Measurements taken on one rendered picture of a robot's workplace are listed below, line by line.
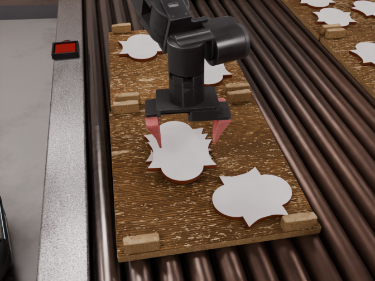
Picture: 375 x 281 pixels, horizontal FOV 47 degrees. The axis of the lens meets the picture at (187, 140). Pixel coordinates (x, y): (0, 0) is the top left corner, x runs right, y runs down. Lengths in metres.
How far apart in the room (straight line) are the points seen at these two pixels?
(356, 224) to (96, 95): 0.67
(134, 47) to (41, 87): 1.78
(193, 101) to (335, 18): 0.90
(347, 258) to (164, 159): 0.37
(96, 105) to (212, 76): 0.30
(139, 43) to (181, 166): 0.56
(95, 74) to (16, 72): 2.04
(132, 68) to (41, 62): 2.15
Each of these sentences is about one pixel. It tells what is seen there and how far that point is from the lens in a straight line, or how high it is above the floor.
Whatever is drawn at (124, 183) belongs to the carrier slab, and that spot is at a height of 0.94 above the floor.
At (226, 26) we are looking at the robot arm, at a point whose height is 1.23.
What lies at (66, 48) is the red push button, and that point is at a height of 0.93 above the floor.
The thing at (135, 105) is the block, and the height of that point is 0.96.
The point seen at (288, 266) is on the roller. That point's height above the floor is 0.92.
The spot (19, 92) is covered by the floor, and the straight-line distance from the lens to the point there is 2.99.
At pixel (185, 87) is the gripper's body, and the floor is 1.16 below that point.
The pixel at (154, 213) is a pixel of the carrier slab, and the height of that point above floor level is 0.94.
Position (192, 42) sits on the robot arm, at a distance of 0.65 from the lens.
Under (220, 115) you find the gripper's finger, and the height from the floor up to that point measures 1.10.
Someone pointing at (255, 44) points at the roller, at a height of 0.92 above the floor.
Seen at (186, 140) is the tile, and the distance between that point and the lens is 0.87.
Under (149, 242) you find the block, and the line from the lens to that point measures 0.70.
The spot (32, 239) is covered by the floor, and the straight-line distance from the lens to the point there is 2.03.
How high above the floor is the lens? 1.52
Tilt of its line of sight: 40 degrees down
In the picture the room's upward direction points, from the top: straight up
